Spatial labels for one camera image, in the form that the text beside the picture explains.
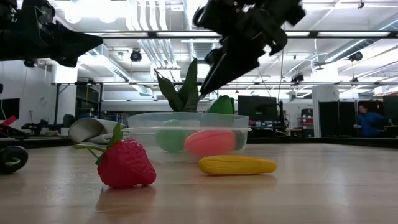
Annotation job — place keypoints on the orange toy carrot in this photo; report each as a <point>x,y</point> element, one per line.
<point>211,142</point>

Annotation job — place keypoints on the large green toy cabbage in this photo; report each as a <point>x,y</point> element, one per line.
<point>222,105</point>

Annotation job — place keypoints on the yellow toy corn cob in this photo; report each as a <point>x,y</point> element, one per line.
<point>236,165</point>

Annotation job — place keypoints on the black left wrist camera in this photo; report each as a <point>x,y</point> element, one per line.
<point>40,14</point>

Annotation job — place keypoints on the black cabinets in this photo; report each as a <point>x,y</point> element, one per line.
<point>337,121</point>

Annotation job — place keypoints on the grey cloth towel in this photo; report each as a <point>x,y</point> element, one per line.
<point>90,129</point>

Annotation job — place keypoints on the bumpy green toy lime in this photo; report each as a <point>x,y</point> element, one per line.
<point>171,140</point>

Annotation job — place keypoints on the black metal frame stand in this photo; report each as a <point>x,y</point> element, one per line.
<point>57,102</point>

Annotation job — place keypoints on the red bar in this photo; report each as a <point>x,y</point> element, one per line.
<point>7,121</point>

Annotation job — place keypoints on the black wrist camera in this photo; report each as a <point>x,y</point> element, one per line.
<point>217,14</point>
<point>40,14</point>

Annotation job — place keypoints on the green leafy plant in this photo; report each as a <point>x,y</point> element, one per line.
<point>186,93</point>

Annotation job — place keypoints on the silver ceiling air duct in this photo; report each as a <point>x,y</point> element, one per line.
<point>189,15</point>

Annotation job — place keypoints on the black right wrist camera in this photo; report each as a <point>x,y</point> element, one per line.
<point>217,14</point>

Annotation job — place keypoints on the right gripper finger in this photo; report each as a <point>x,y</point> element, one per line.
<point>239,59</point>
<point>214,57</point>

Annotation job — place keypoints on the clear plastic tupperware container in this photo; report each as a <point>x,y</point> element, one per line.
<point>146,137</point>

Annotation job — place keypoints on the large black monitor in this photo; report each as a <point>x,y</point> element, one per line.
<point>256,107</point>

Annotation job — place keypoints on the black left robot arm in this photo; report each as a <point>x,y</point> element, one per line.
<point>7,9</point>

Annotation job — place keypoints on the black ceiling camera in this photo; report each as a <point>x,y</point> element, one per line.
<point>136,56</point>
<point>30,64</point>
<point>356,56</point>
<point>297,77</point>

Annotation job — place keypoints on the white pillar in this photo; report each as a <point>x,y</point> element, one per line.
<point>325,93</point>

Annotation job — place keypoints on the red toy strawberry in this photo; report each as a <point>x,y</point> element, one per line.
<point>127,165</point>

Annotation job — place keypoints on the small black wall monitor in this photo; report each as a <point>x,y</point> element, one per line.
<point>9,109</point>

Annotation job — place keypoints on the person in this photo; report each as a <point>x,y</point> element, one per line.
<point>371,124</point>

